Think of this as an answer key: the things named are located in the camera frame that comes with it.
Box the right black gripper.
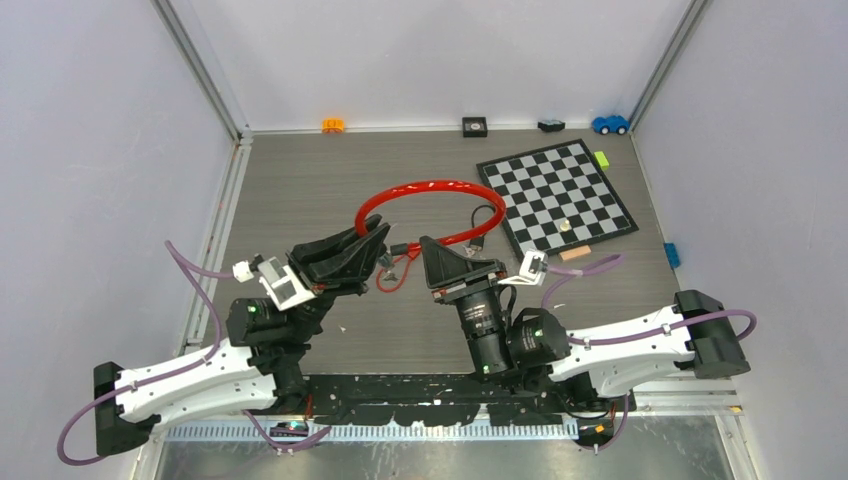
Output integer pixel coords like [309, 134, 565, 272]
[418, 237, 513, 379]

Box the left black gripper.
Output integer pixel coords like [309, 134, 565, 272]
[282, 215, 387, 343]

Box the red hose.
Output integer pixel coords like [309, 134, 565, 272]
[353, 178, 509, 261]

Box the black cable padlock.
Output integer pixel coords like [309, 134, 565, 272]
[465, 204, 497, 256]

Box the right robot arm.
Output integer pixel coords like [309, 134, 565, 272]
[420, 237, 758, 411]

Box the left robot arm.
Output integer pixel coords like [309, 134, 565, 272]
[93, 214, 390, 457]

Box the orange toy block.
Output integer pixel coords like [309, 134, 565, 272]
[321, 117, 346, 134]

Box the black white chessboard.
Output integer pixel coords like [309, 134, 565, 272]
[476, 139, 639, 258]

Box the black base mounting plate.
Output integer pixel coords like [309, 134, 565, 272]
[242, 372, 637, 428]

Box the tan wooden block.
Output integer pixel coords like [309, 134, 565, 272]
[559, 245, 592, 262]

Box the small black box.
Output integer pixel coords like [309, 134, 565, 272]
[462, 117, 489, 138]

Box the small black toy car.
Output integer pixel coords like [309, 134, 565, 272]
[537, 119, 566, 133]

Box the lime green block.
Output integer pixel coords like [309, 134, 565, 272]
[593, 151, 610, 171]

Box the blue toy car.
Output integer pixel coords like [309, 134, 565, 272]
[591, 115, 630, 135]

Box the blue toy brick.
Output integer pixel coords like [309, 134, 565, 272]
[663, 242, 682, 270]

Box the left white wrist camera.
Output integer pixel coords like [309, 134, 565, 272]
[231, 256, 316, 311]

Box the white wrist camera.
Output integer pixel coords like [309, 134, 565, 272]
[498, 250, 548, 286]
[231, 256, 316, 311]

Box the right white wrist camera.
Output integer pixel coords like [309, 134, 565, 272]
[498, 250, 548, 286]

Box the aluminium front rail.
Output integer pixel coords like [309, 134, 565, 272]
[140, 370, 745, 444]

